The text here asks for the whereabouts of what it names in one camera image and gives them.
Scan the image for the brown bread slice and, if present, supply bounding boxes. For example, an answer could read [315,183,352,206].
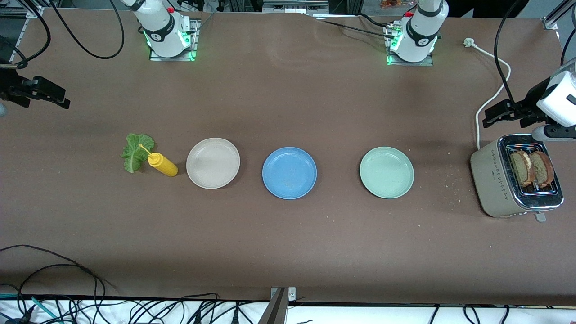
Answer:
[510,150,536,188]
[531,152,555,189]

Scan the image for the green lettuce leaf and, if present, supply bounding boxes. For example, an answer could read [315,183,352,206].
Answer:
[121,133,156,174]

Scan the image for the yellow squeeze bottle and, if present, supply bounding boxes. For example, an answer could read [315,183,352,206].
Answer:
[138,143,179,177]

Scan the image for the pale green round plate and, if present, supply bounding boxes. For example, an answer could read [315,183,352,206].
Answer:
[359,146,415,199]

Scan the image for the cream round plate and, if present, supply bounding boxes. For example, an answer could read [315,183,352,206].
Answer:
[186,138,241,189]

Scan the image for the blue round plate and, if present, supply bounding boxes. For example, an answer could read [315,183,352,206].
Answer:
[262,147,318,200]

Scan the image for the beige chrome toaster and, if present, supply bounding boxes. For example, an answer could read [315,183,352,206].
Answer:
[470,133,564,223]

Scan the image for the white toaster power cable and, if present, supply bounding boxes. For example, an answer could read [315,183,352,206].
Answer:
[463,37,512,150]

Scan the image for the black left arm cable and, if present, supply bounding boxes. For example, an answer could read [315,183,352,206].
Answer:
[494,0,531,116]

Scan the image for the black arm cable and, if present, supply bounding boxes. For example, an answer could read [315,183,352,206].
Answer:
[494,0,531,116]
[13,0,125,69]

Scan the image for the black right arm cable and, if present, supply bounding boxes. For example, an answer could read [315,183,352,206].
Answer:
[13,0,125,69]

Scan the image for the aluminium frame rail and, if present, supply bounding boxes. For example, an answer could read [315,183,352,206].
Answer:
[0,4,44,19]
[542,0,576,31]

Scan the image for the teal cable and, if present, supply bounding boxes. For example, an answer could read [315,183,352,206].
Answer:
[0,292,63,324]

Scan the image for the aluminium frame beam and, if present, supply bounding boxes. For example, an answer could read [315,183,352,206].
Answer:
[262,0,330,14]

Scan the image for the tangled black cables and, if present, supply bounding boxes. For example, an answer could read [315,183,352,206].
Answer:
[0,298,576,324]

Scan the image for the metal edge bracket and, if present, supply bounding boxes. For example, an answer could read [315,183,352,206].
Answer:
[258,286,297,324]

